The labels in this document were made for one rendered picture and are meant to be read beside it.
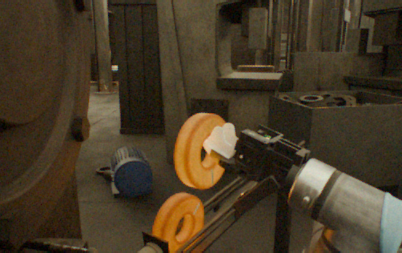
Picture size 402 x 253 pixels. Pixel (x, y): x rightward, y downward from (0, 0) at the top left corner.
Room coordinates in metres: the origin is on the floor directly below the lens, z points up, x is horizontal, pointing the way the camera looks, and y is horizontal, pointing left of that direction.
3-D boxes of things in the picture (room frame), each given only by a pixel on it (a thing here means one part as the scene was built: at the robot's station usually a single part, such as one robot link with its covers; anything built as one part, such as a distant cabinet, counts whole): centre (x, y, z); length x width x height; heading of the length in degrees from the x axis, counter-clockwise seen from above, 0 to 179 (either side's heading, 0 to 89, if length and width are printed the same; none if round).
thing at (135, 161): (2.47, 0.56, 0.17); 0.57 x 0.31 x 0.34; 18
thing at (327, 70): (4.24, -1.76, 0.55); 1.10 x 0.53 x 1.10; 18
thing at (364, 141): (2.61, -1.14, 0.39); 1.03 x 0.83 x 0.77; 103
